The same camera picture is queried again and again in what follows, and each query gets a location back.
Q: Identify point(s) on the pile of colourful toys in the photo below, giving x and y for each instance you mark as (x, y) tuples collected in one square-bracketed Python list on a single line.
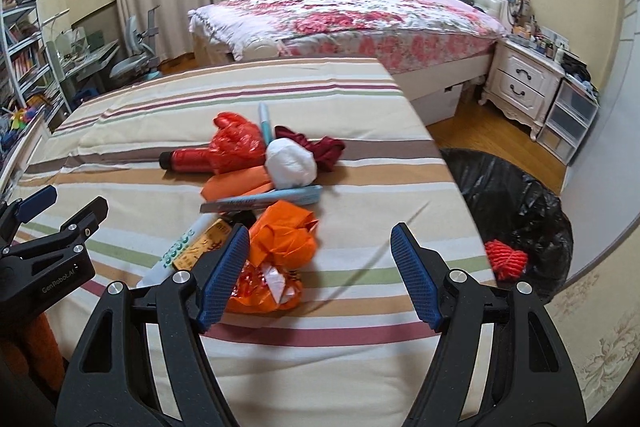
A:
[(17, 122)]

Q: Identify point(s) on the white cardboard box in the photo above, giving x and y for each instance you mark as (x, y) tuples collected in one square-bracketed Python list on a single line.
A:
[(437, 102)]

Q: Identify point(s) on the bin with black bag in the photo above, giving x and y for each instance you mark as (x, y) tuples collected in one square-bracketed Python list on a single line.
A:
[(500, 197)]

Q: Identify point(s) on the white and green tube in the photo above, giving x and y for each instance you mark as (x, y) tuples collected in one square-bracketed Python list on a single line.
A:
[(172, 254)]

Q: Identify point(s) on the person's left forearm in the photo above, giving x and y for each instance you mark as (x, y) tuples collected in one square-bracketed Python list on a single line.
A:
[(35, 342)]

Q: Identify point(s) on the red plastic bag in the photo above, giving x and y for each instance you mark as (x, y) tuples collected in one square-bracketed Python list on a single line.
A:
[(235, 142)]

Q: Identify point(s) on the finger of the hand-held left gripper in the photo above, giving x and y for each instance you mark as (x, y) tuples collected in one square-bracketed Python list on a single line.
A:
[(37, 202), (80, 219)]

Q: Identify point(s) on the plastic drawer unit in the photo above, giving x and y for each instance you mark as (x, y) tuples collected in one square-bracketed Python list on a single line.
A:
[(570, 117)]

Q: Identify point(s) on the red tube with black cap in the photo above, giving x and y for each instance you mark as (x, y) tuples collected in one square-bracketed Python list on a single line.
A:
[(190, 159)]

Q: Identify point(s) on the dark red cloth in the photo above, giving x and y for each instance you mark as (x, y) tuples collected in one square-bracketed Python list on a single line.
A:
[(327, 149)]

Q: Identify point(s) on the floral bedspread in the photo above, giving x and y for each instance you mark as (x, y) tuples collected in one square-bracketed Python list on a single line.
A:
[(350, 12)]

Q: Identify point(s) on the cluster of toiletry bottles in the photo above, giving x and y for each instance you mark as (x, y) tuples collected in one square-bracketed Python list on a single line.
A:
[(537, 39)]

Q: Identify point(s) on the grey desk chair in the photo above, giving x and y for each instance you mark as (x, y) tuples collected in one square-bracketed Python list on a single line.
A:
[(135, 57)]

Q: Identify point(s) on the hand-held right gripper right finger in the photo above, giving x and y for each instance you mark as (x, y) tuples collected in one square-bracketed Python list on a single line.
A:
[(415, 277)]

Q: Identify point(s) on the light blue tube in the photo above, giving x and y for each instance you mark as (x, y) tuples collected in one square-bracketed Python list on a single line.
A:
[(280, 198)]

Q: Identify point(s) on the white wardrobe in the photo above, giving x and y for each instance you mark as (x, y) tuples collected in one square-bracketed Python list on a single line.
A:
[(615, 107)]

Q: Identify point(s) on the teal tube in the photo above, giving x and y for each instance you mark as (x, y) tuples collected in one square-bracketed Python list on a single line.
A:
[(264, 117)]

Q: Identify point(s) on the white nightstand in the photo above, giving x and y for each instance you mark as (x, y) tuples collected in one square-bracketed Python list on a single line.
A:
[(520, 77)]

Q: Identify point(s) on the orange plastic bag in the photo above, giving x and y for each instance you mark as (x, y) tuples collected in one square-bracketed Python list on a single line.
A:
[(235, 184), (285, 232)]

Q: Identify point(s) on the red mesh ball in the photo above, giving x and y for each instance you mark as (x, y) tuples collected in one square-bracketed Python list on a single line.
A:
[(505, 259)]

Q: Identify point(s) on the orange clear wrapper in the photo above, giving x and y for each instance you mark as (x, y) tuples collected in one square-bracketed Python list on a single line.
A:
[(270, 287)]

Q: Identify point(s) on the yellow printed tube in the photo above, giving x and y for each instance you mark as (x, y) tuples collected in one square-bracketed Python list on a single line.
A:
[(207, 242)]

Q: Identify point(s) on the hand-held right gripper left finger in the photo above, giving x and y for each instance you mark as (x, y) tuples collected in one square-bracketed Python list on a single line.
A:
[(222, 277)]

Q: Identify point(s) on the grey study desk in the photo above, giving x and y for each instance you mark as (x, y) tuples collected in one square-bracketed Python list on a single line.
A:
[(85, 57)]

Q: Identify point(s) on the dark clothes pile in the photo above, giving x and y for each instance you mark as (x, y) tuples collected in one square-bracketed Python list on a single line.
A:
[(577, 72)]

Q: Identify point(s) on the white paper ball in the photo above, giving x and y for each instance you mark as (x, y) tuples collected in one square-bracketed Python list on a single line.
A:
[(290, 164)]

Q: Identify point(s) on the white bookshelf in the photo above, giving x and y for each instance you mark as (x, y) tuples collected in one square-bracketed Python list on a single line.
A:
[(20, 42)]

